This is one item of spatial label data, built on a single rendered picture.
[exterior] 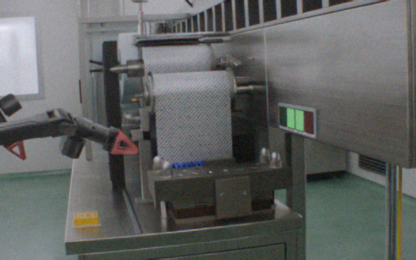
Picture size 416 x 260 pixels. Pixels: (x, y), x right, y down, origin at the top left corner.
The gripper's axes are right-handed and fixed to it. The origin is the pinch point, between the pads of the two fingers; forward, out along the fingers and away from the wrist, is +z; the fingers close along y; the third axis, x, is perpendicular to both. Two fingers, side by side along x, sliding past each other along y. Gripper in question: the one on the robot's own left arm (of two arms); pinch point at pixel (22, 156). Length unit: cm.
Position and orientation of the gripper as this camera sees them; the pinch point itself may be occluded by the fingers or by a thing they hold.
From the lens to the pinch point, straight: 197.7
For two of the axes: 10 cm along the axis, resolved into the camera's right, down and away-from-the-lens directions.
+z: 4.7, 8.2, 3.3
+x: -7.4, 5.7, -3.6
